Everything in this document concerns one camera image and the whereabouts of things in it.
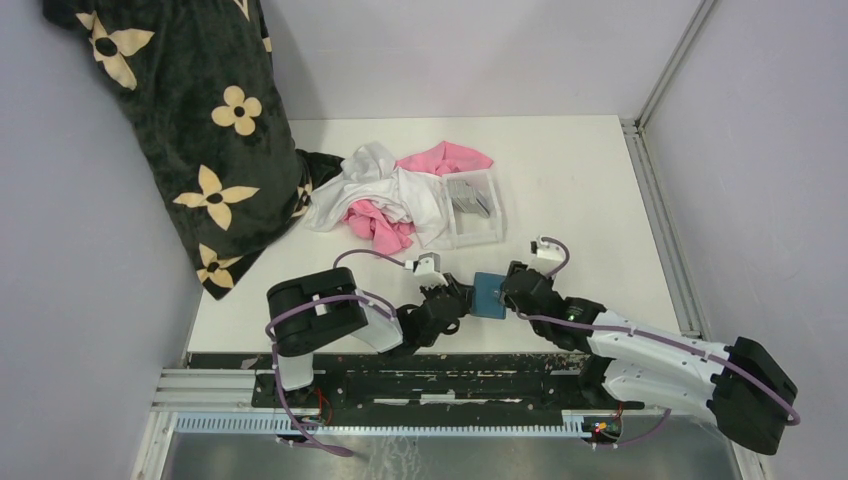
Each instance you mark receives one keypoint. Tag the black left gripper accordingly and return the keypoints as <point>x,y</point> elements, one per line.
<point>461,291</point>

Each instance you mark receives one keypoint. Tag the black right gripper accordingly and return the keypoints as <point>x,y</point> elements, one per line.
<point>516,265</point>

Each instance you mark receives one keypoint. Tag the blue leather card holder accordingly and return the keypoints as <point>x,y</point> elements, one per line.
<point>487,302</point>

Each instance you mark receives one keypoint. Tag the stack of credit cards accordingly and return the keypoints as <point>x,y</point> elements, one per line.
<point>467,199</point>

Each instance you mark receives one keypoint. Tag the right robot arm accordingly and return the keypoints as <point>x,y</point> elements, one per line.
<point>739,388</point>

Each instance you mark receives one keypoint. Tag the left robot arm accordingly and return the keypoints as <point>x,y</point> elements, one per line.
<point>313,311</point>

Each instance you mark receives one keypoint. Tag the pink cloth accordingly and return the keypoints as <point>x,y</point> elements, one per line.
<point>450,159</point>

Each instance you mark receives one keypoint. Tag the clear plastic tray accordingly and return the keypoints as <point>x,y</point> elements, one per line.
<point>475,216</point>

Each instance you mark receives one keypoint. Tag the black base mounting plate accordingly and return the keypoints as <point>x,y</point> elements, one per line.
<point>449,390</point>

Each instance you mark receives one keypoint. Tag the white cloth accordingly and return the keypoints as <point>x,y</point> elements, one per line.
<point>329,202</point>

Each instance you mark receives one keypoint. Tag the black floral blanket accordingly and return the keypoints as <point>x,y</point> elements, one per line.
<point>195,79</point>

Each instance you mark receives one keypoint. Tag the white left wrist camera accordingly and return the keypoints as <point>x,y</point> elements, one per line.
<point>426,270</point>

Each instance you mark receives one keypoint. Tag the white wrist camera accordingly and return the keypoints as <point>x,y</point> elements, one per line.
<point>548,249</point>
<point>426,270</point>

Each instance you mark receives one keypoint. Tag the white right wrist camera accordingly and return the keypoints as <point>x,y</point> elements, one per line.
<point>548,249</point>

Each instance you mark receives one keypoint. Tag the aluminium frame rail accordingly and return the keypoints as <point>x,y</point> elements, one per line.
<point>202,425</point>

